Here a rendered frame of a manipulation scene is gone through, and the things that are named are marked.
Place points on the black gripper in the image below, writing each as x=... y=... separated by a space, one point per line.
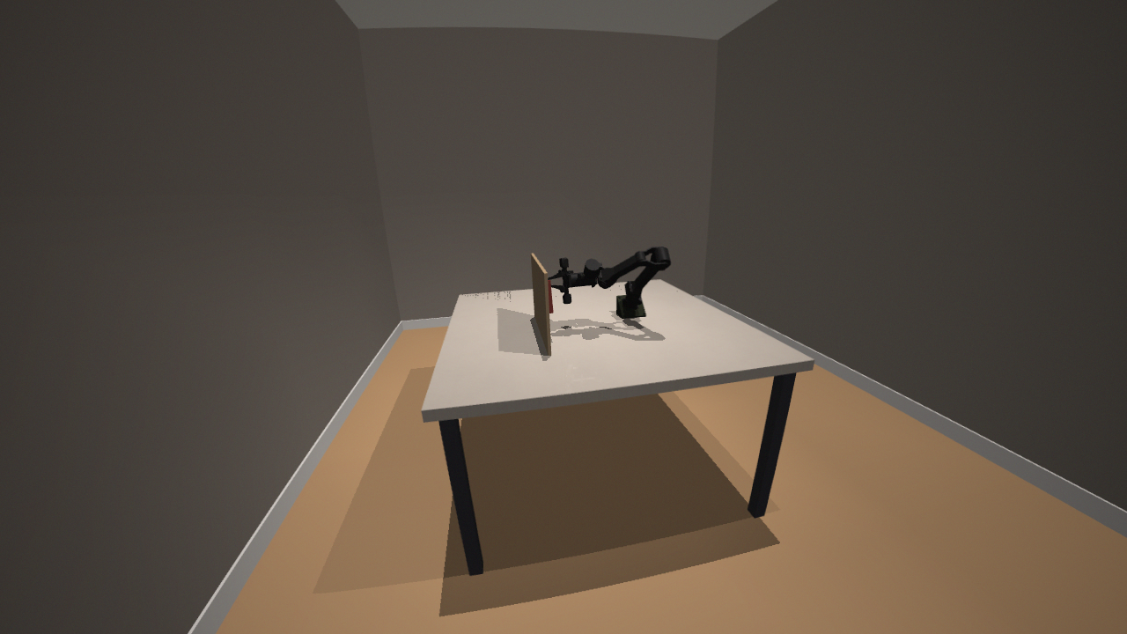
x=569 y=280

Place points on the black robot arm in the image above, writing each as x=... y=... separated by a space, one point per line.
x=660 y=260

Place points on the tan wall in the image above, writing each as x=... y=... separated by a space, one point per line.
x=541 y=301

